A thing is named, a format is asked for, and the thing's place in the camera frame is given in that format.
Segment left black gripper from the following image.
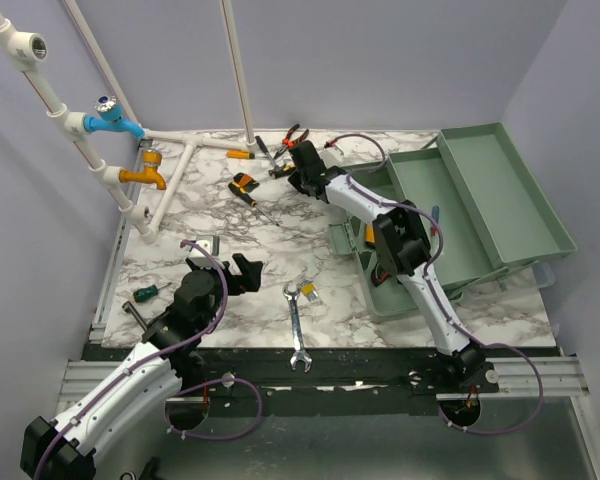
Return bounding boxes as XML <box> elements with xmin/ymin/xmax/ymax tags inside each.
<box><xmin>188</xmin><ymin>253</ymin><xmax>262</xmax><ymax>331</ymax></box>

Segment yellow handle tool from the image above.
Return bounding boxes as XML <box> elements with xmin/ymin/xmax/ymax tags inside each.
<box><xmin>364</xmin><ymin>225</ymin><xmax>375</xmax><ymax>248</ymax></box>

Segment red black utility knife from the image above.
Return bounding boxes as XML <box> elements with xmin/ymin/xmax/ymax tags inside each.
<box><xmin>370</xmin><ymin>265</ymin><xmax>390</xmax><ymax>287</ymax></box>

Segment small red blue screwdriver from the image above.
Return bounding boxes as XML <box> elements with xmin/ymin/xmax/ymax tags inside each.
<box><xmin>430</xmin><ymin>205</ymin><xmax>440</xmax><ymax>238</ymax></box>

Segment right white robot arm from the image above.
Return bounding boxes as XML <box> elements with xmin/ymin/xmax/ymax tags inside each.
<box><xmin>289</xmin><ymin>140</ymin><xmax>486</xmax><ymax>392</ymax></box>

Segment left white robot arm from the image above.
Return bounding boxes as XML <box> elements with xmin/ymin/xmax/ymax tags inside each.
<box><xmin>20</xmin><ymin>254</ymin><xmax>264</xmax><ymax>479</ymax></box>

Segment orange black long-nose pliers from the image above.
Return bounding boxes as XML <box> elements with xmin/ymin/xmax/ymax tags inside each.
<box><xmin>274</xmin><ymin>123</ymin><xmax>310</xmax><ymax>159</ymax></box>

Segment silver open-end wrench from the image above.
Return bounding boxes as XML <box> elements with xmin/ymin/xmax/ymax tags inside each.
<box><xmin>283</xmin><ymin>283</ymin><xmax>312</xmax><ymax>373</ymax></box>

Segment yellow hex key set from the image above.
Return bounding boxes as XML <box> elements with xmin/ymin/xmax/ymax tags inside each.
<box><xmin>299</xmin><ymin>280</ymin><xmax>319</xmax><ymax>302</ymax></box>

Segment yellow black screwdriver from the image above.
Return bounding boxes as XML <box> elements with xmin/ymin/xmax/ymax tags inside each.
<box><xmin>228</xmin><ymin>182</ymin><xmax>281</xmax><ymax>227</ymax></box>

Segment silver socket bar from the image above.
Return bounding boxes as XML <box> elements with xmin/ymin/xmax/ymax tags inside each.
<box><xmin>121</xmin><ymin>301</ymin><xmax>148</xmax><ymax>331</ymax></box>

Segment orange plastic tap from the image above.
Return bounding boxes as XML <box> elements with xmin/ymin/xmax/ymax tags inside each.
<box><xmin>118</xmin><ymin>150</ymin><xmax>167</xmax><ymax>191</ymax></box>

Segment blue plastic tap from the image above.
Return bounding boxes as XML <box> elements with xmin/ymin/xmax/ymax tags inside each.
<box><xmin>83</xmin><ymin>95</ymin><xmax>145</xmax><ymax>140</ymax></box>

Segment white pvc pipe assembly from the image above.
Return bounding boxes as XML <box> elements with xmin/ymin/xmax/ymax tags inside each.
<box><xmin>0</xmin><ymin>1</ymin><xmax>256</xmax><ymax>244</ymax></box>

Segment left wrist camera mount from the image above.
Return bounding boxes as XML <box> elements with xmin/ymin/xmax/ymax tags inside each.
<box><xmin>182</xmin><ymin>235</ymin><xmax>220</xmax><ymax>268</ymax></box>

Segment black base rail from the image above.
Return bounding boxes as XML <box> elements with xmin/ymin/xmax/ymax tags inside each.
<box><xmin>79</xmin><ymin>342</ymin><xmax>531</xmax><ymax>419</ymax></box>

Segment green handle screwdriver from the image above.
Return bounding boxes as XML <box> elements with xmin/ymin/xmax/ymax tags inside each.
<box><xmin>132</xmin><ymin>282</ymin><xmax>171</xmax><ymax>303</ymax></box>

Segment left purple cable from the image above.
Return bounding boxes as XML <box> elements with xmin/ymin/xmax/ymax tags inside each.
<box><xmin>32</xmin><ymin>239</ymin><xmax>264</xmax><ymax>480</ymax></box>

